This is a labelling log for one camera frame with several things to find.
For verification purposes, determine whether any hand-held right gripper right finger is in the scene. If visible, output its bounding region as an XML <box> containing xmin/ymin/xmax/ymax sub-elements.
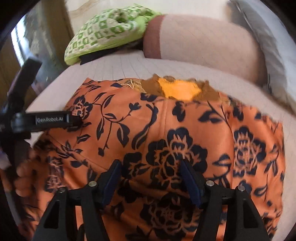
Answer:
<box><xmin>180</xmin><ymin>159</ymin><xmax>271</xmax><ymax>241</ymax></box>

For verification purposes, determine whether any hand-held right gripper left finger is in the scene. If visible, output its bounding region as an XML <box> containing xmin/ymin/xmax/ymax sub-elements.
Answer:
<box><xmin>35</xmin><ymin>159</ymin><xmax>123</xmax><ymax>241</ymax></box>

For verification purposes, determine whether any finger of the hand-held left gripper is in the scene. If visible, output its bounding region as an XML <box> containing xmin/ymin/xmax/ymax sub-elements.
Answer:
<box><xmin>14</xmin><ymin>111</ymin><xmax>82</xmax><ymax>133</ymax></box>
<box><xmin>8</xmin><ymin>58</ymin><xmax>42</xmax><ymax>112</ymax></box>

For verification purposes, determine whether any orange floral garment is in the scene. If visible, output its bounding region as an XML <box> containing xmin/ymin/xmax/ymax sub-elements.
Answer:
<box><xmin>14</xmin><ymin>74</ymin><xmax>286</xmax><ymax>241</ymax></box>

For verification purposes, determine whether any person's left hand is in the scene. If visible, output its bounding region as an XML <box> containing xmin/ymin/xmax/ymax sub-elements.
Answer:
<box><xmin>13</xmin><ymin>148</ymin><xmax>37</xmax><ymax>209</ymax></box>

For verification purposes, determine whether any green checkered blanket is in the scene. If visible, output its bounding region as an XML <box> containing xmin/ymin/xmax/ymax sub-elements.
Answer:
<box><xmin>64</xmin><ymin>7</ymin><xmax>162</xmax><ymax>65</ymax></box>

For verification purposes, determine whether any pink quilted bolster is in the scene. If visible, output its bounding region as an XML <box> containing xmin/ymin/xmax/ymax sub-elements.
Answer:
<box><xmin>143</xmin><ymin>14</ymin><xmax>266</xmax><ymax>84</ymax></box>

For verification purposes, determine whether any grey pillow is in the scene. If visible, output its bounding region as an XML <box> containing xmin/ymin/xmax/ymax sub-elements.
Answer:
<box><xmin>229</xmin><ymin>0</ymin><xmax>296</xmax><ymax>98</ymax></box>

